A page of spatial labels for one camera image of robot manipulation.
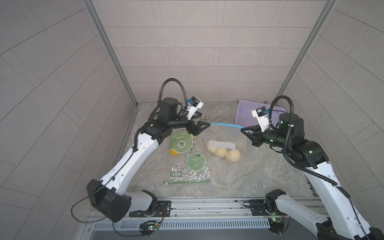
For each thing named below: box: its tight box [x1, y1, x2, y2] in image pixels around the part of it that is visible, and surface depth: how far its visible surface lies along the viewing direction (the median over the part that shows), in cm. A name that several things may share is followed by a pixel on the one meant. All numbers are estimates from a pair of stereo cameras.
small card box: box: [198, 112, 209, 120], surface depth 110 cm
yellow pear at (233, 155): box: [226, 149, 242, 162], surface depth 83 cm
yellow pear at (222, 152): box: [214, 147, 228, 158], surface depth 86 cm
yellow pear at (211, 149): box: [206, 139, 219, 153], surface depth 84 cm
